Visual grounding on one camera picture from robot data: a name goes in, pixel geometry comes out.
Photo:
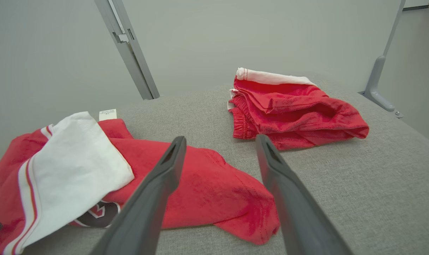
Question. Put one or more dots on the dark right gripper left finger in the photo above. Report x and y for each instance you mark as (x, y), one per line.
(147, 212)

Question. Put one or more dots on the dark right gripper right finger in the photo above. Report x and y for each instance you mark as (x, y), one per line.
(296, 212)

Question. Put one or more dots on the red white basketball jersey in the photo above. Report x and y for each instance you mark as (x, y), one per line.
(207, 184)

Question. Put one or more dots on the red white Bulls shorts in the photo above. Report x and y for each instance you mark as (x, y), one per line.
(299, 117)

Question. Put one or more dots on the small metal floor bolt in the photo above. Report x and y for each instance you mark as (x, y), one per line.
(398, 114)

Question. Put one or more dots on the grey partition post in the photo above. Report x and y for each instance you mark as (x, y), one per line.
(135, 71)
(145, 71)
(377, 78)

